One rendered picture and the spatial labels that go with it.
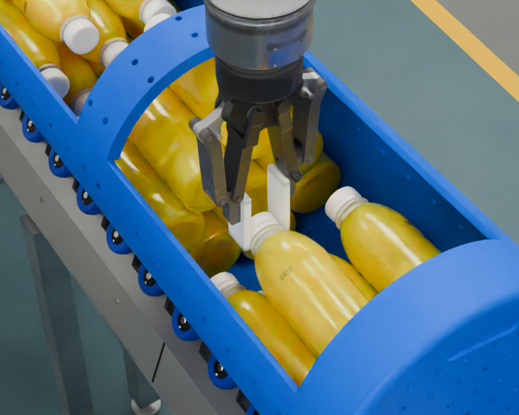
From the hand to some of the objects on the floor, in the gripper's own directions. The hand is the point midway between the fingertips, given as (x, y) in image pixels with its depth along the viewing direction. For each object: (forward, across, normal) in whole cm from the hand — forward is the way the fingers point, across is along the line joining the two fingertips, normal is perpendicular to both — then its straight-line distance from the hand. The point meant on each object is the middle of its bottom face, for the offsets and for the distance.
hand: (259, 207), depth 115 cm
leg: (+116, -2, +58) cm, 130 cm away
